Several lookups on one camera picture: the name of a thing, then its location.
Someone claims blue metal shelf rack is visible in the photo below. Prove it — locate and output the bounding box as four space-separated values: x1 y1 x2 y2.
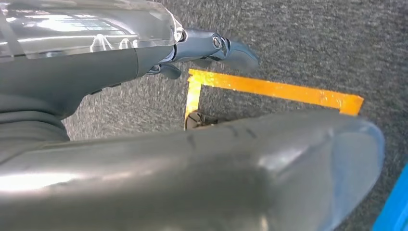
372 164 408 231

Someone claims small round metal foot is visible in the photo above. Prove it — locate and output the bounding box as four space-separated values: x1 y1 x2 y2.
186 111 219 130

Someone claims yellow floor tape square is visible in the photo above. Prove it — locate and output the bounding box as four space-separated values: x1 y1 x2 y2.
184 68 365 130

